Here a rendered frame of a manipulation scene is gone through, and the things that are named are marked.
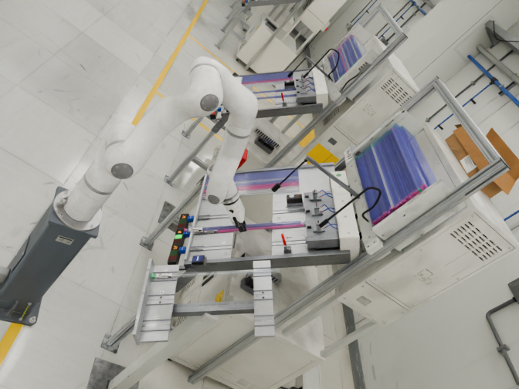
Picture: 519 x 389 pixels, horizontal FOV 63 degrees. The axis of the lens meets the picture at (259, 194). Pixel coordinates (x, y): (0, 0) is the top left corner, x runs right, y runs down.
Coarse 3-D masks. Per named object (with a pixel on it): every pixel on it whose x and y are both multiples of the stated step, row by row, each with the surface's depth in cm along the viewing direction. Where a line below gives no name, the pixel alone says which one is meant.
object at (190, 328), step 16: (192, 320) 168; (208, 320) 165; (176, 336) 172; (192, 336) 171; (160, 352) 178; (96, 368) 205; (112, 368) 210; (128, 368) 195; (144, 368) 186; (96, 384) 200; (112, 384) 200; (128, 384) 195
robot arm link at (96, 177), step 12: (108, 132) 150; (120, 132) 147; (108, 144) 145; (96, 156) 153; (96, 168) 152; (84, 180) 154; (96, 180) 151; (108, 180) 152; (120, 180) 158; (96, 192) 154; (108, 192) 156
